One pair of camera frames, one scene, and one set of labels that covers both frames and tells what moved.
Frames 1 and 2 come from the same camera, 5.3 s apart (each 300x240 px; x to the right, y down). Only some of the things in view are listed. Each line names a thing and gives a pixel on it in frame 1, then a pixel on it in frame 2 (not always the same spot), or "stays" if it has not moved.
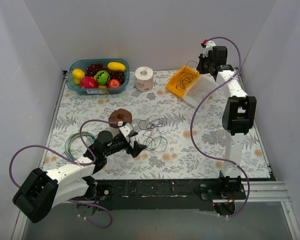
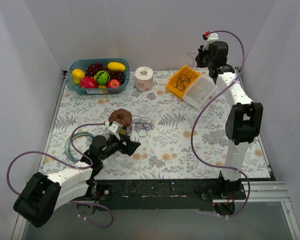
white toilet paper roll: x=144 y=78 stays
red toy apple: x=113 y=83 stays
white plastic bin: x=199 y=88 stays
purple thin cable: x=154 y=141 → x=143 y=124
